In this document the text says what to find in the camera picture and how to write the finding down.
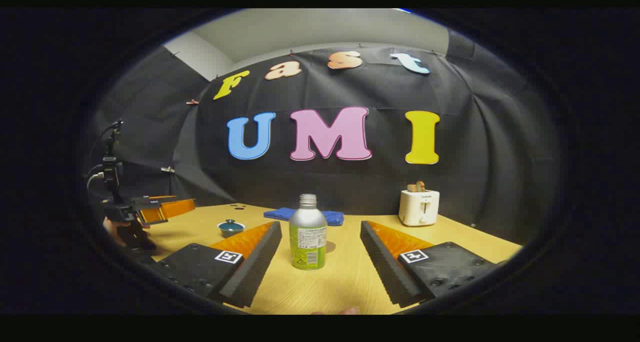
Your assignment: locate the black backdrop cloth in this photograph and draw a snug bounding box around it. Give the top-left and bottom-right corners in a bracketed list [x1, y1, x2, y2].
[87, 44, 561, 245]

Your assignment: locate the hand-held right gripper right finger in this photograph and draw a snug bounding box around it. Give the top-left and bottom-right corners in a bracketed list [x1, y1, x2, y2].
[360, 220, 506, 307]

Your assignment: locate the blue cloth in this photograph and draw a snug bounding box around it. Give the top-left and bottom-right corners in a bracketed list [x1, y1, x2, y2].
[263, 207, 345, 226]

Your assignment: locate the white toaster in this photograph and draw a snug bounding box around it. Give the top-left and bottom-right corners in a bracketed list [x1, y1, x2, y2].
[398, 189, 441, 227]

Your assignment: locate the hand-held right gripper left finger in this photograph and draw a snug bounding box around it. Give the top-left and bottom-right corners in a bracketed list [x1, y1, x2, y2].
[150, 221, 283, 308]

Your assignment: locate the silver green water bottle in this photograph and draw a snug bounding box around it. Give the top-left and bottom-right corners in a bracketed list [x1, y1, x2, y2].
[289, 194, 329, 270]

